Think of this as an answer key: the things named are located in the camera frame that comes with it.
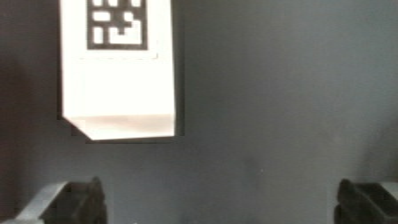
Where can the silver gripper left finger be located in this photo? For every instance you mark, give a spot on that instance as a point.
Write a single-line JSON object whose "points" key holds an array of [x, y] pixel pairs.
{"points": [[66, 204]]}

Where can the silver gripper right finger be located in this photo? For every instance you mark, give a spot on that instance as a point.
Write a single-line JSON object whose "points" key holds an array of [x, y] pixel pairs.
{"points": [[366, 203]]}

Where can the white stool leg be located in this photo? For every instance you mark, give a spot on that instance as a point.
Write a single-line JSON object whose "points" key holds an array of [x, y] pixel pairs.
{"points": [[117, 68]]}

